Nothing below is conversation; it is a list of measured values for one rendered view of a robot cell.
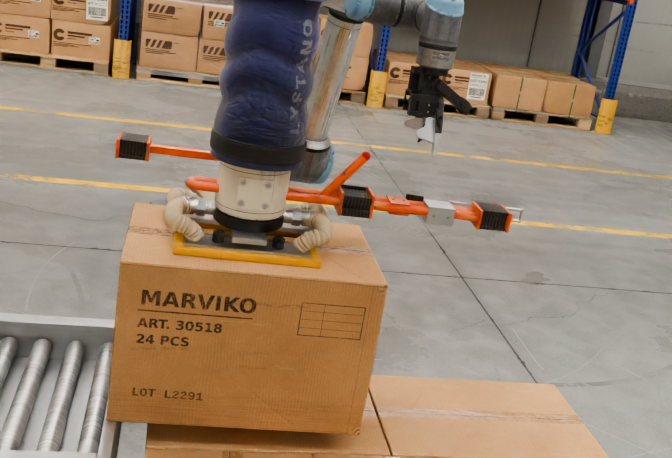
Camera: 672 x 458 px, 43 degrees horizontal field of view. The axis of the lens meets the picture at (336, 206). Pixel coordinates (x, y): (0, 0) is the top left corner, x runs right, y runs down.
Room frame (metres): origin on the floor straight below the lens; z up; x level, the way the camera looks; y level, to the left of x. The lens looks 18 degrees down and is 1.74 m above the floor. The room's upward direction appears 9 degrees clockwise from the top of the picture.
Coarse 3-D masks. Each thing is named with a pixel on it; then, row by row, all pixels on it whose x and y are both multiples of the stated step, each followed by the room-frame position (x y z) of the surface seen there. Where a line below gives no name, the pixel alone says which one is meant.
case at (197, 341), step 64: (128, 256) 1.73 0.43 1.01; (192, 256) 1.79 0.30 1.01; (320, 256) 1.92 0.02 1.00; (128, 320) 1.70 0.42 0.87; (192, 320) 1.73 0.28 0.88; (256, 320) 1.76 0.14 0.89; (320, 320) 1.79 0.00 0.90; (128, 384) 1.71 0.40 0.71; (192, 384) 1.73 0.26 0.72; (256, 384) 1.76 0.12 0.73; (320, 384) 1.79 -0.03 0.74
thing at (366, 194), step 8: (344, 184) 2.04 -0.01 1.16; (344, 192) 2.00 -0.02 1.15; (352, 192) 2.01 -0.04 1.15; (360, 192) 2.02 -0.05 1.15; (368, 192) 2.01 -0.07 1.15; (344, 200) 1.94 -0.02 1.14; (352, 200) 1.95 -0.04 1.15; (360, 200) 1.95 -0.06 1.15; (368, 200) 1.95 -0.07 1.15; (336, 208) 1.98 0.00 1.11; (344, 208) 1.95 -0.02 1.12; (352, 208) 1.96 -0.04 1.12; (360, 208) 1.96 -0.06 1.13; (368, 208) 1.96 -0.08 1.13; (352, 216) 1.95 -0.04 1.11; (360, 216) 1.95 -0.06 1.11; (368, 216) 1.96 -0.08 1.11
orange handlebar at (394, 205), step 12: (156, 144) 2.17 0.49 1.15; (180, 156) 2.17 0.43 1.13; (192, 156) 2.17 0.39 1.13; (204, 156) 2.18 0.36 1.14; (192, 180) 1.91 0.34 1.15; (204, 180) 1.94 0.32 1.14; (216, 180) 1.95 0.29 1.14; (216, 192) 1.92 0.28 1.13; (288, 192) 1.94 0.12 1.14; (312, 192) 1.99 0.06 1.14; (336, 192) 2.01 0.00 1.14; (324, 204) 1.96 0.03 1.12; (336, 204) 1.96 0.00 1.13; (384, 204) 1.98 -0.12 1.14; (396, 204) 1.99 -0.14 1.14; (408, 204) 1.99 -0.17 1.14; (420, 204) 2.04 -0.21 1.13; (456, 216) 2.01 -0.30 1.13; (468, 216) 2.02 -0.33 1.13
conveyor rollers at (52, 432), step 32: (0, 352) 2.03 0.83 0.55; (32, 352) 2.07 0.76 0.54; (0, 384) 1.90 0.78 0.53; (32, 384) 1.91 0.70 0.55; (64, 384) 1.92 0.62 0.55; (96, 384) 1.95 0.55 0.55; (64, 416) 1.80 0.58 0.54; (96, 416) 1.80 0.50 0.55; (0, 448) 1.63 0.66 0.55; (96, 448) 1.69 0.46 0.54
